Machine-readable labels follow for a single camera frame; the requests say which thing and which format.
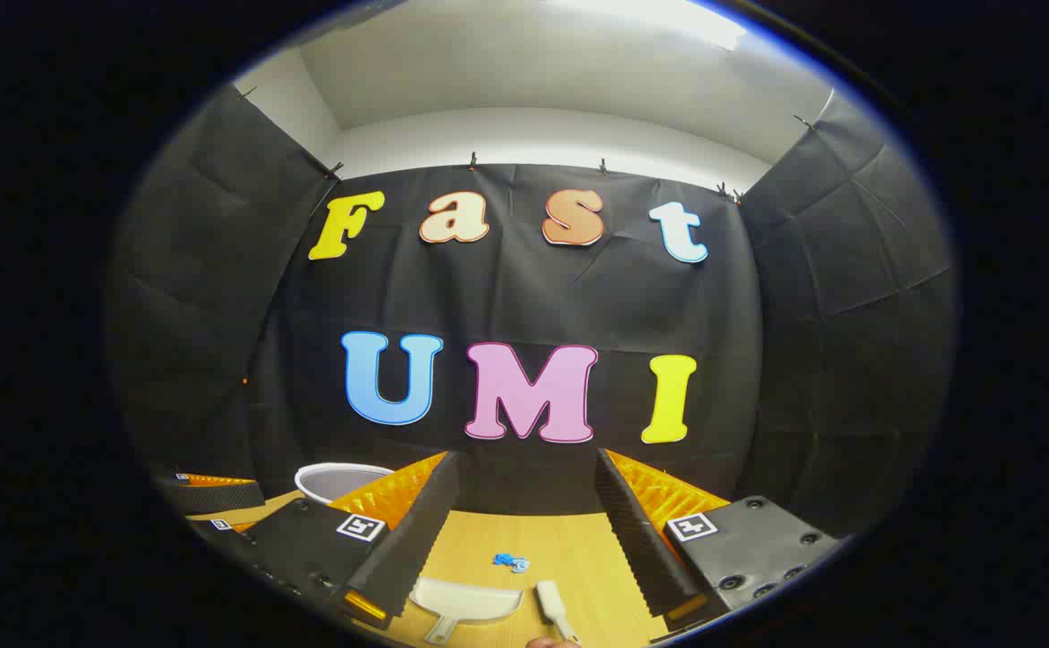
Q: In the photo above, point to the row of black cloth clips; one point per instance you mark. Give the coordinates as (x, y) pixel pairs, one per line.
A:
(473, 162)

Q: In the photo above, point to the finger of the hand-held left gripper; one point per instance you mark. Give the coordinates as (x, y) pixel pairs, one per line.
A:
(218, 497)
(220, 526)

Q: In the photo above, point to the white ribbed garbage bin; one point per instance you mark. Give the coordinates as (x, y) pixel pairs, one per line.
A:
(335, 481)

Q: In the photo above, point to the grey plastic dustpan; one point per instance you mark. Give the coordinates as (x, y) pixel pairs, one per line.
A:
(465, 598)

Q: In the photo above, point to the blue paper trash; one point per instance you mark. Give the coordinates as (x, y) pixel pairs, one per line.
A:
(508, 562)

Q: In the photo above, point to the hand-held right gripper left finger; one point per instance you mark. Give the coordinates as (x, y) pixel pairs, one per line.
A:
(416, 540)

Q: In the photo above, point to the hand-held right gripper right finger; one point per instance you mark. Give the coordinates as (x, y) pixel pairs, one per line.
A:
(637, 540)

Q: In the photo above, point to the small white broom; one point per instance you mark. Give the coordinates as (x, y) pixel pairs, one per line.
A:
(549, 598)

